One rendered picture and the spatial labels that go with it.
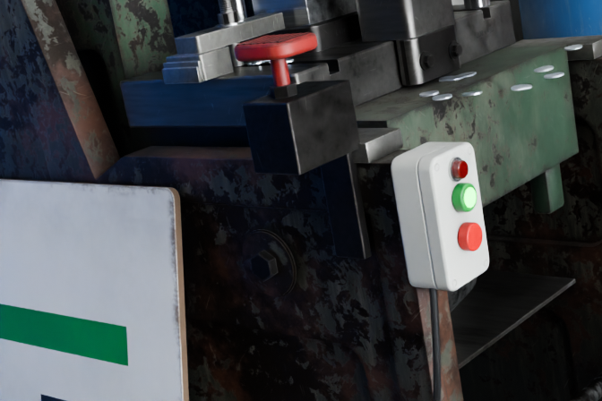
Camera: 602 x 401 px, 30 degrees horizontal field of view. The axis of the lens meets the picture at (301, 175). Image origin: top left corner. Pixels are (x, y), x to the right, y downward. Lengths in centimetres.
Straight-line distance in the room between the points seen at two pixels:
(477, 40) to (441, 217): 46
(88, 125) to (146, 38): 14
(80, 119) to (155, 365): 33
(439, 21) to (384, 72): 10
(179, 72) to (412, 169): 34
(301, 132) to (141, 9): 49
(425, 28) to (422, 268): 35
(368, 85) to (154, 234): 31
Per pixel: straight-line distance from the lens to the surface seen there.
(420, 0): 134
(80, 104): 147
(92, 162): 145
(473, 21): 148
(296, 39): 104
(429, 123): 124
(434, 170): 106
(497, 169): 136
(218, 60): 129
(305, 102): 105
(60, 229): 150
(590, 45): 150
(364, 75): 130
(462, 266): 111
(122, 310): 142
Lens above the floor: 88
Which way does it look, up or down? 13 degrees down
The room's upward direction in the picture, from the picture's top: 10 degrees counter-clockwise
